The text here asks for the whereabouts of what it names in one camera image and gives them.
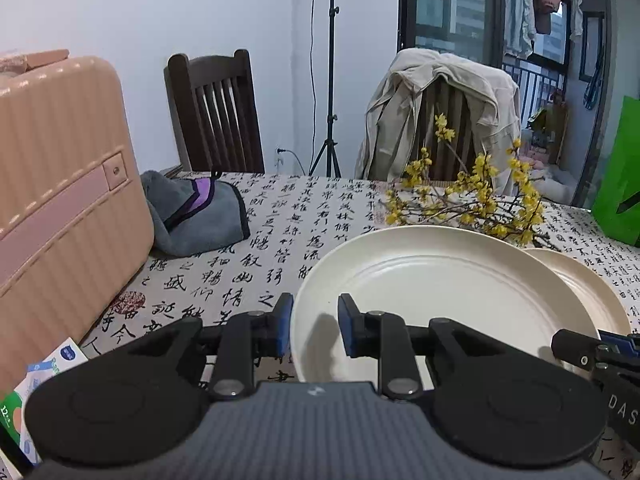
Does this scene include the yellow blossom branches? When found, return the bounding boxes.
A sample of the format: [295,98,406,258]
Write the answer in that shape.
[382,112,563,252]

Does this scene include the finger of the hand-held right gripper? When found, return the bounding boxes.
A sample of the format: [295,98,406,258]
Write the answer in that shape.
[551,329,608,375]
[597,331,640,363]

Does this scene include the grey purple cloth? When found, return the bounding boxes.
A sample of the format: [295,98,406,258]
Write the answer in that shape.
[140,169,251,257]

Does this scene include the light blue hanging garment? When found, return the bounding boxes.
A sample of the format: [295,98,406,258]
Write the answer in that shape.
[502,0,537,58]

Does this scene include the black framed glass door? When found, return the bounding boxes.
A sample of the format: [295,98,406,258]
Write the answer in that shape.
[397,0,616,208]

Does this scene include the folded pink cloth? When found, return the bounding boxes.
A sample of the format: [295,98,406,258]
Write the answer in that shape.
[0,49,71,75]

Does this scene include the beige jacket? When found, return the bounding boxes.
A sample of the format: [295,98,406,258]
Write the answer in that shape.
[355,47,522,196]

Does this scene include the white wall socket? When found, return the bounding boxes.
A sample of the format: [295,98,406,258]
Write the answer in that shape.
[275,146,301,173]

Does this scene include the white green medicine box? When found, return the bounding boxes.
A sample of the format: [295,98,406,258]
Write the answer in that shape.
[0,391,28,466]

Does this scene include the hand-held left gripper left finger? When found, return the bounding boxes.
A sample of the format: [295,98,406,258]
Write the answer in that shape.
[127,292,294,403]

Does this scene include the green paper bag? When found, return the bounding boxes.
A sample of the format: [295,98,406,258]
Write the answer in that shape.
[592,95,640,247]

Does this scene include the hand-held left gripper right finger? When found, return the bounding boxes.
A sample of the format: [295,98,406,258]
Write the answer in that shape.
[337,294,501,403]

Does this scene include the black power cable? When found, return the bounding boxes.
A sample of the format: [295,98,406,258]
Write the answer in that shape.
[311,0,321,161]

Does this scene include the white blue medicine box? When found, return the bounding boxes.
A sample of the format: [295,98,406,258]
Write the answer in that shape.
[12,337,90,463]

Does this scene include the white hanging garment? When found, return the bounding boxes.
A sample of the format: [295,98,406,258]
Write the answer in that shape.
[570,0,585,41]

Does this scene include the cream plate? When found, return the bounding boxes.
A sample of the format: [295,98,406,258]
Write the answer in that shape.
[522,247,632,376]
[290,225,601,386]

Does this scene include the dark wooden chair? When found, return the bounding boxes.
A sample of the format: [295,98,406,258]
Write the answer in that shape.
[164,49,266,175]
[417,82,473,181]

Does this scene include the pink blanket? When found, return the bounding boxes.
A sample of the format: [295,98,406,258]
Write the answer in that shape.
[520,152,576,201]

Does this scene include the studio light on stand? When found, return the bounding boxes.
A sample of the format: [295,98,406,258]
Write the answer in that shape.
[307,0,343,178]

